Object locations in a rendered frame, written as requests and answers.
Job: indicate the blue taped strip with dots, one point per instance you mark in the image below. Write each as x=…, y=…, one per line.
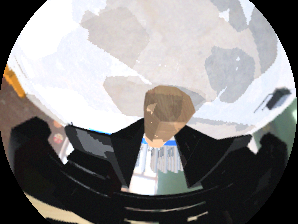
x=144, y=142

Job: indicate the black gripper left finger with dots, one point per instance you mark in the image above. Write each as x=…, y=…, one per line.
x=121, y=148

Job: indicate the orange flat bar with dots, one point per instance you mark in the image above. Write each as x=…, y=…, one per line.
x=5, y=71
x=11, y=75

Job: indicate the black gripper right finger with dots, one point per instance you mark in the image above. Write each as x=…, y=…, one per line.
x=200, y=154

